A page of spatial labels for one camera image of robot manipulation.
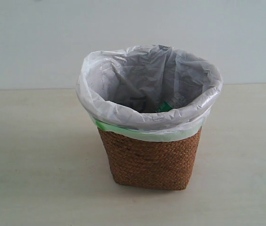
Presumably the white plastic bin liner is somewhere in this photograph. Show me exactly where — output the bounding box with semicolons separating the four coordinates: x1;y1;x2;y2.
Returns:
76;45;223;142

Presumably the clear bottle green cap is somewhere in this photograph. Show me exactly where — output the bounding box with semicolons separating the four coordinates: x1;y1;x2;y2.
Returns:
156;92;188;113

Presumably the woven brown wicker basket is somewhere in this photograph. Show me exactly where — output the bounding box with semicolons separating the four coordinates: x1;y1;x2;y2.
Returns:
98;129;201;191

